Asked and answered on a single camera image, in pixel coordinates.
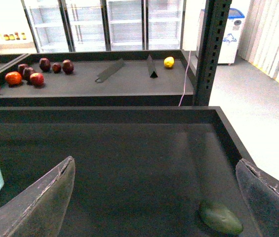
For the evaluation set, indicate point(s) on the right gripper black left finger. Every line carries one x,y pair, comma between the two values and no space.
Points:
39,210

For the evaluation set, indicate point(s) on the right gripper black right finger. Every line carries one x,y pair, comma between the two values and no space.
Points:
260,192

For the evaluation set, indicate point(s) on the red apple in cluster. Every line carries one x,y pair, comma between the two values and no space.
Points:
37,79

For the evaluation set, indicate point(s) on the dark red apple centre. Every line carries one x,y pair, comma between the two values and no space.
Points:
27,72

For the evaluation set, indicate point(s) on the small dark red apple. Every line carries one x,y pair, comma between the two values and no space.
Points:
56,67

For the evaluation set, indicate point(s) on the dark red apple back left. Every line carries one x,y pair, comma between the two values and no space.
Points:
21,68

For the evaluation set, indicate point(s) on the dark red apple right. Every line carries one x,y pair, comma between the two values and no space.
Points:
68,66

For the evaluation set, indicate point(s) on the black lower produce bin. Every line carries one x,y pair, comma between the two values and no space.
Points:
140,172

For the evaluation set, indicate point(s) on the orange fruit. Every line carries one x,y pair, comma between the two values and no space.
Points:
13,78

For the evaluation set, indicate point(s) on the white chest freezer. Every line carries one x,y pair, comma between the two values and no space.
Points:
232,33

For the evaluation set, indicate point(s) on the black flat divider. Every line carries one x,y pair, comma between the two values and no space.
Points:
112,69

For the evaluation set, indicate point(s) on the black upper produce bin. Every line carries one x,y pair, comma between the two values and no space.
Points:
129,86

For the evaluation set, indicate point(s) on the yellow lemon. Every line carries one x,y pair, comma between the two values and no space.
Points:
169,62

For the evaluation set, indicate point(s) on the black triangular divider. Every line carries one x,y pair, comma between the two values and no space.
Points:
151,67

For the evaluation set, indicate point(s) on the shelf with sauce bottles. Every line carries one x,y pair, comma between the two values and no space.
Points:
15,33

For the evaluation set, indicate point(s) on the glass door refrigerator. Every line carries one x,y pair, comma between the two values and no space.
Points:
105,25

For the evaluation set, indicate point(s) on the dark perforated shelf post right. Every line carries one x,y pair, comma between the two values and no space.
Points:
214,22

